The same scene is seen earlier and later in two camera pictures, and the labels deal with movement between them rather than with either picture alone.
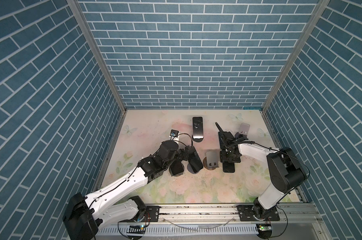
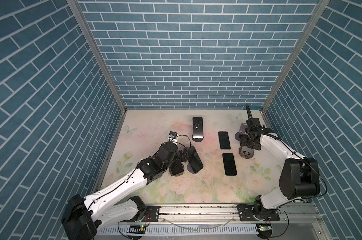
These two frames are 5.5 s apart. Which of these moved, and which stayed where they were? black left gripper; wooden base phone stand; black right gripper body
Moved: black right gripper body; wooden base phone stand
Stayed: black left gripper
